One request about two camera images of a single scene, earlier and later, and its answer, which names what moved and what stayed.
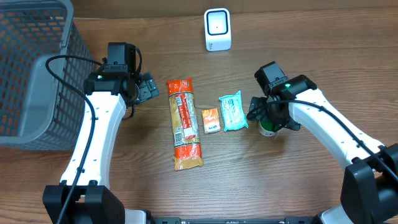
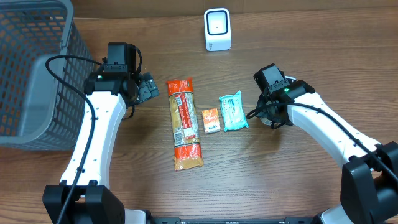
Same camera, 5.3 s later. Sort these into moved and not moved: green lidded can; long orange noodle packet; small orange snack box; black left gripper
Moved: green lidded can
Not moved: small orange snack box; long orange noodle packet; black left gripper
